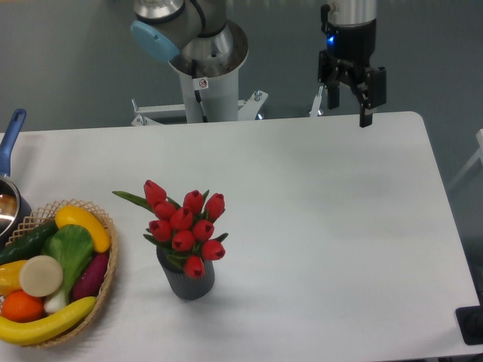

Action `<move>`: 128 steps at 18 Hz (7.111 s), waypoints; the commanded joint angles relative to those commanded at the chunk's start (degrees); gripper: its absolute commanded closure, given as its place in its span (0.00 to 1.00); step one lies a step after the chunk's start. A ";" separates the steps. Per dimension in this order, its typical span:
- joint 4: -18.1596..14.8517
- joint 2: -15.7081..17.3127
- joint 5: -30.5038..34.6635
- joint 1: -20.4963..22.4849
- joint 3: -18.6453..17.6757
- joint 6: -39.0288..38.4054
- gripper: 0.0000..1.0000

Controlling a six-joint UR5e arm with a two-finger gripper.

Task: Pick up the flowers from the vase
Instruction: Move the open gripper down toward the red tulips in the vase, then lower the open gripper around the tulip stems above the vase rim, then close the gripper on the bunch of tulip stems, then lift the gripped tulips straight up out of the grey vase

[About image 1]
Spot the woven wicker basket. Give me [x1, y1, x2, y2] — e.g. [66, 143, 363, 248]
[1, 199, 118, 348]

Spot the orange fruit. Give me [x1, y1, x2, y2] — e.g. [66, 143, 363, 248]
[1, 290, 44, 323]

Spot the yellow banana front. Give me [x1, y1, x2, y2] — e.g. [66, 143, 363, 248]
[1, 296, 97, 346]

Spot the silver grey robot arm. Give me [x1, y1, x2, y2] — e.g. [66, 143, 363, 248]
[131, 1, 386, 127]

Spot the blue handled saucepan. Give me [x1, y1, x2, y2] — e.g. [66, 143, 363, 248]
[1, 109, 31, 249]

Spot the green bok choy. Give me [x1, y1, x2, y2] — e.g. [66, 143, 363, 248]
[42, 225, 94, 314]

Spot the purple sweet potato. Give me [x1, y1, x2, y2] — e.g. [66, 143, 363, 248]
[72, 253, 109, 301]

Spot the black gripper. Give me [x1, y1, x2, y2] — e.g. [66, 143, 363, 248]
[318, 19, 386, 127]

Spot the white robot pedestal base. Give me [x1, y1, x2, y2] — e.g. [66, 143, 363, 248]
[131, 68, 269, 126]

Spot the yellow pepper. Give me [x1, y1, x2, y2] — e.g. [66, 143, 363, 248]
[0, 260, 26, 296]

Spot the yellow squash in basket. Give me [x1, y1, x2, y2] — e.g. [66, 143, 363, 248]
[54, 204, 111, 253]

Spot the dark grey ribbed vase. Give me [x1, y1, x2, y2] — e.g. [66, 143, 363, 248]
[156, 247, 215, 300]

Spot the red tulip bouquet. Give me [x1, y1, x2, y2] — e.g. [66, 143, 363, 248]
[113, 180, 228, 279]

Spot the white frame at right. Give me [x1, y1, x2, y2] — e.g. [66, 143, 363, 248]
[448, 129, 482, 193]

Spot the black device at table edge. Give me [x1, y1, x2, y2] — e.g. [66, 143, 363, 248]
[455, 305, 482, 345]

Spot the beige round slice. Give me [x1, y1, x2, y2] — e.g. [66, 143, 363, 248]
[19, 255, 63, 297]

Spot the green cucumber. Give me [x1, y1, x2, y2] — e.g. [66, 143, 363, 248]
[1, 220, 58, 265]

